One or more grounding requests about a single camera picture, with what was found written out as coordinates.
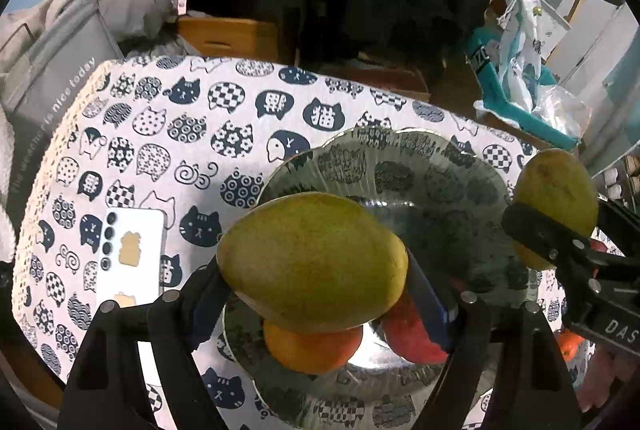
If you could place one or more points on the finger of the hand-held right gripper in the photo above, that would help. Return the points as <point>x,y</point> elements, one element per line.
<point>620,217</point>
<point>545,232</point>

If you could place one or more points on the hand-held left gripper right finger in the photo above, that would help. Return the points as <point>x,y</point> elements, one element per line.
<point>430,305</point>

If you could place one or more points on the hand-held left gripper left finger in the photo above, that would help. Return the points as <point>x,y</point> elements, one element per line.
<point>207,315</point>

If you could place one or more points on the yellow-green mango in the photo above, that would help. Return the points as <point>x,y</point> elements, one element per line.
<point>555,185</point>
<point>310,260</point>

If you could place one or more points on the orange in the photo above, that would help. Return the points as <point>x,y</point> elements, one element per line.
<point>570,346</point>
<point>312,352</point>

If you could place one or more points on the clear glass bowl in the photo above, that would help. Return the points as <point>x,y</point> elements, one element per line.
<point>425,190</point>

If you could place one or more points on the person's right hand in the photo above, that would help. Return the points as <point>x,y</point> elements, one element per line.
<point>605,380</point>

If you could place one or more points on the metal shoe rack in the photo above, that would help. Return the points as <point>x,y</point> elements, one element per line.
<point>622,182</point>

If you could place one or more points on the white smartphone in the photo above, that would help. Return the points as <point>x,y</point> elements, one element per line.
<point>135,230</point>

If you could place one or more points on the clear plastic bag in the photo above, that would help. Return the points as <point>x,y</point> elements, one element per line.
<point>562,110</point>

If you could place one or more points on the teal box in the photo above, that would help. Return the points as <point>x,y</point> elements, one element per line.
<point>510,110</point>

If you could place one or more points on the white patterned box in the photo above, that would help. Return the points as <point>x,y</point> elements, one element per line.
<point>580,25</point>

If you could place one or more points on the cat print tablecloth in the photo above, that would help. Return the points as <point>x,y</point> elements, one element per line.
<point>150,120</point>

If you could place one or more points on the grey laundry bag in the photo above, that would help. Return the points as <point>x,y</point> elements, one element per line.
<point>50,75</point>

